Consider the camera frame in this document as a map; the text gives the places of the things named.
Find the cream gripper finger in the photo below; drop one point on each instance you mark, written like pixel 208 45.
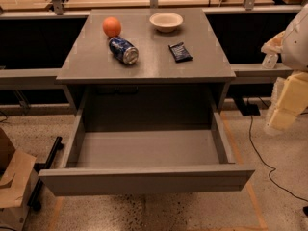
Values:
pixel 288 100

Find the dark blue rxbar wrapper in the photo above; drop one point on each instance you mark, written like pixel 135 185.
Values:
pixel 180 53

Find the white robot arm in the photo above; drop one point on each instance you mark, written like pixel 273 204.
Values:
pixel 292 43

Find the grey drawer cabinet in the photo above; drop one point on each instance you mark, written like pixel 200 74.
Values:
pixel 155 93

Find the open grey top drawer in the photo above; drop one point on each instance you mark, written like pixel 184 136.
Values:
pixel 145 162

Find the clear sanitizer bottle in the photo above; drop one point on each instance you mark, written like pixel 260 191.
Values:
pixel 270 61

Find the white bowl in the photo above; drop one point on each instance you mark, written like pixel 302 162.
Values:
pixel 166 22

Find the blue soda can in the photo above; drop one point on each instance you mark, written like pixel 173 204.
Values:
pixel 123 50

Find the orange fruit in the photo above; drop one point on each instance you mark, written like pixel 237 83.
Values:
pixel 111 27

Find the brown cardboard box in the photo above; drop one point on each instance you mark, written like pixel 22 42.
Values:
pixel 17 171

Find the grey long bench rail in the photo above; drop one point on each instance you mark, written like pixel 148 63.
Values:
pixel 45 78

